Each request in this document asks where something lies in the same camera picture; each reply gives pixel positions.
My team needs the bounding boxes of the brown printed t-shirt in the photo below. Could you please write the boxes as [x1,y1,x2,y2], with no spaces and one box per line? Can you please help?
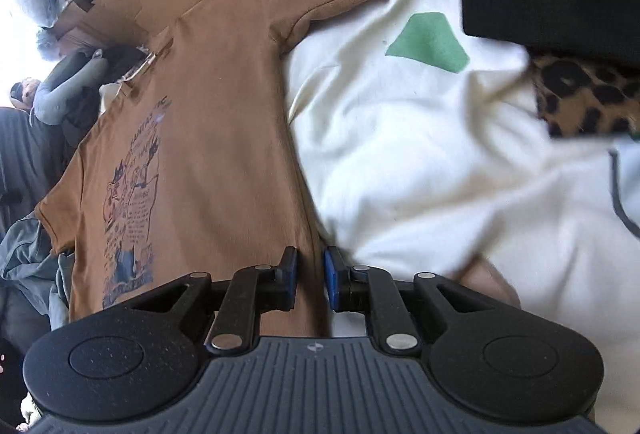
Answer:
[36,0,368,336]

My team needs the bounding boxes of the leopard print cloth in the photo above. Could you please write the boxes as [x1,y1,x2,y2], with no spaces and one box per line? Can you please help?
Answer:
[530,53,639,140]

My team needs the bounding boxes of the black garment pile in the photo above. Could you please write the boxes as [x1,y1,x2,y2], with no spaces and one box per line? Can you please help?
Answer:
[62,44,149,150]

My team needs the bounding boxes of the small teddy bear toy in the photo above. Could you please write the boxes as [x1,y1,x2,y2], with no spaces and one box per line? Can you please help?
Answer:
[10,77,40,112]

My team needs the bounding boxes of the grey blue denim garment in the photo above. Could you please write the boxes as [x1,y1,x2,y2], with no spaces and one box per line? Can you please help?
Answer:
[1,212,75,330]

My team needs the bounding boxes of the cream bear print bedsheet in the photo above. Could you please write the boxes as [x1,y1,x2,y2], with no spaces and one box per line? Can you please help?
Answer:
[282,0,639,433]

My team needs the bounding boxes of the dark grey pillow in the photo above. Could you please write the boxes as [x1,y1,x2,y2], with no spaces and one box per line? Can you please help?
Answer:
[0,108,67,237]

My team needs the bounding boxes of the grey neck pillow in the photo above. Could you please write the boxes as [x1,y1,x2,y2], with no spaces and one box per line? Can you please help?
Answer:
[32,49,108,126]

